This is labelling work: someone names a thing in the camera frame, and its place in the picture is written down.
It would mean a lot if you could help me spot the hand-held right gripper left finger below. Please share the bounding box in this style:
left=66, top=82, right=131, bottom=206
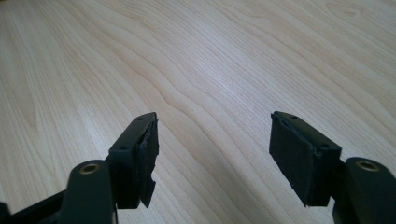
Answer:
left=106, top=111, right=160, bottom=210

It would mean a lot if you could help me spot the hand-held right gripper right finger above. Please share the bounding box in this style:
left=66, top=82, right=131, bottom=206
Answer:
left=268, top=110, right=343, bottom=208

